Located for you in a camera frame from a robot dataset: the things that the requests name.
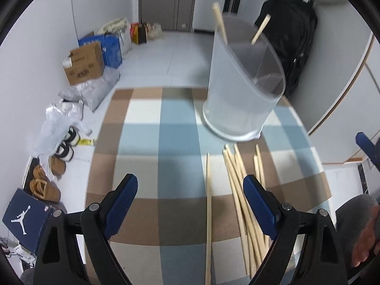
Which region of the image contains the clear plastic bag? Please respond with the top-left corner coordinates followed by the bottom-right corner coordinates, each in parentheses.
top-left (34, 99), bottom-right (91, 158)

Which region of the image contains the white black sneaker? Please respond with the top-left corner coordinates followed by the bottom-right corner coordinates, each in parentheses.
top-left (64, 127), bottom-right (81, 146)
top-left (55, 142), bottom-right (74, 162)

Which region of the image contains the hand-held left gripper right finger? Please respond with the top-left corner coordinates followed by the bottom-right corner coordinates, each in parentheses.
top-left (243, 175), bottom-right (349, 285)

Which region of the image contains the white wood-trimmed panel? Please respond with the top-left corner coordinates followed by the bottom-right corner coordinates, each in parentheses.
top-left (306, 33), bottom-right (380, 167)

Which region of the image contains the grey plastic parcel bag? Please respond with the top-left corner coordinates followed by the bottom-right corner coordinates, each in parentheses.
top-left (59, 67), bottom-right (121, 113)

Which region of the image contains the blue cardboard box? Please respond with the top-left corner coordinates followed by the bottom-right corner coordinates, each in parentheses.
top-left (79, 34), bottom-right (123, 67)

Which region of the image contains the translucent plastic utensil holder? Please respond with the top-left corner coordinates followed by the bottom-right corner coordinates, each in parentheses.
top-left (203, 12), bottom-right (286, 142)

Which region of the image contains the white power strip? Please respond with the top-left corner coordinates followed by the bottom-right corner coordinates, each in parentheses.
top-left (3, 243), bottom-right (35, 262)

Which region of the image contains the black jacket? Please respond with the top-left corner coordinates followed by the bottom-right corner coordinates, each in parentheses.
top-left (254, 0), bottom-right (319, 97)

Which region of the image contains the beige paper bag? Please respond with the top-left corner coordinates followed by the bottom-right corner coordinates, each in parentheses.
top-left (147, 23), bottom-right (162, 40)

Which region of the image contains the grey door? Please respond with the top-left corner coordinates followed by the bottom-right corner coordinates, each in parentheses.
top-left (139, 0), bottom-right (198, 32)

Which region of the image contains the brown cardboard box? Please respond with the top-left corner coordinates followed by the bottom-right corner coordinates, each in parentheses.
top-left (62, 42), bottom-right (105, 86)

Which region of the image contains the checkered tablecloth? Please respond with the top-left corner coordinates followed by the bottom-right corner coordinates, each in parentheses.
top-left (85, 87), bottom-right (332, 285)

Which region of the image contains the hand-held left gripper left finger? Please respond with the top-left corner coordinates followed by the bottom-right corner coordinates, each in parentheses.
top-left (33, 173), bottom-right (138, 285)

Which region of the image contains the white plastic bag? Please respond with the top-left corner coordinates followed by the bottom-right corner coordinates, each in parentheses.
top-left (98, 18), bottom-right (132, 54)

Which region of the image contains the dark blue shoe box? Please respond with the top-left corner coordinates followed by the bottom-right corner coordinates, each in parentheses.
top-left (2, 188), bottom-right (56, 254)

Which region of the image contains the pile of wooden chopsticks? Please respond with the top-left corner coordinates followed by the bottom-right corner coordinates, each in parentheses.
top-left (223, 143), bottom-right (269, 278)

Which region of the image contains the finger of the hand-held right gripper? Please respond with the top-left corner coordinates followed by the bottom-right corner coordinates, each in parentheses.
top-left (356, 132), bottom-right (380, 174)

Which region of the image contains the single wooden chopstick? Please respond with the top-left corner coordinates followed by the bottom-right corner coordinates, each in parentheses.
top-left (205, 153), bottom-right (212, 285)
top-left (213, 2), bottom-right (228, 46)
top-left (251, 14), bottom-right (271, 45)

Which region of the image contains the tan suede shoe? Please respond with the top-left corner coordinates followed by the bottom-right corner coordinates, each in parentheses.
top-left (29, 178), bottom-right (61, 203)
top-left (33, 166), bottom-right (48, 182)
top-left (49, 156), bottom-right (67, 176)

